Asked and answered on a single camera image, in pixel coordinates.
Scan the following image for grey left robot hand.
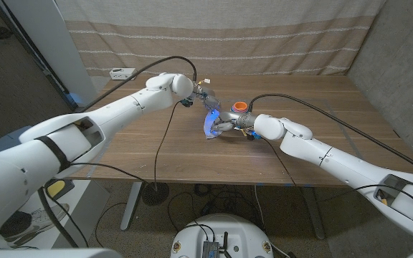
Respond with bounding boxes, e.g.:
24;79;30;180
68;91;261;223
191;84;222;112

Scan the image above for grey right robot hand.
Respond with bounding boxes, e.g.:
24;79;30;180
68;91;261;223
209;110;257;135

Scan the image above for white paper coffee filter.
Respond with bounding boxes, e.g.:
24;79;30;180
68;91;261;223
203;109;224;140

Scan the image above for beige striped backdrop curtain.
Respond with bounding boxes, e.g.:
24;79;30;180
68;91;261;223
54;0;386;77

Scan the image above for white power strip box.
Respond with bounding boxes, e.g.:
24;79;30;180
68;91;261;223
109;67;138;81

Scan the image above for round black floor grille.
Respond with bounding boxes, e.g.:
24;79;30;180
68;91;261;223
141;181;171;207

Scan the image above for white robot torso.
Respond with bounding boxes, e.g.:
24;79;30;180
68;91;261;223
170;214;275;258

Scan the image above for grey table leg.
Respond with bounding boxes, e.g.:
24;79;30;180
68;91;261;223
301;186;326;240

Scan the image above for white table leg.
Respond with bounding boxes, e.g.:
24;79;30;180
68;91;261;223
120;181;143;231

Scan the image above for yellow and black floor object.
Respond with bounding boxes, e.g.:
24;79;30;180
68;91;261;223
44;178;75;200

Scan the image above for grey sneaker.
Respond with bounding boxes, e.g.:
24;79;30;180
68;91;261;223
0;203;70;248

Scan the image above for person leg dark trousers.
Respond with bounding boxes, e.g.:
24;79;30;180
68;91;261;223
0;211;32;238

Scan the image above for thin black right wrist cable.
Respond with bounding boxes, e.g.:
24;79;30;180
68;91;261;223
262;138;295;188

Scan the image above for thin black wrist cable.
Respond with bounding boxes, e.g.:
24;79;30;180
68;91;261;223
262;138;295;188
153;101;182;191

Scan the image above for thin black left wrist cable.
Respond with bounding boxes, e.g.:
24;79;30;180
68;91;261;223
153;101;182;191

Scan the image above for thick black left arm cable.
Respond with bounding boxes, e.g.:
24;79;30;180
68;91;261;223
80;55;197;114

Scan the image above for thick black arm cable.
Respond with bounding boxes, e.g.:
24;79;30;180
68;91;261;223
80;55;197;114
248;93;413;180

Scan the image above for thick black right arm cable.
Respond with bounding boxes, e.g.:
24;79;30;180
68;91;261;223
248;93;413;180

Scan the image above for white wall panel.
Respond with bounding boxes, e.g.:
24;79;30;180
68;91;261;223
4;0;98;108

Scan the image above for black right upper arm cable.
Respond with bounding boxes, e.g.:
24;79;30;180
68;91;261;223
356;183;413;250

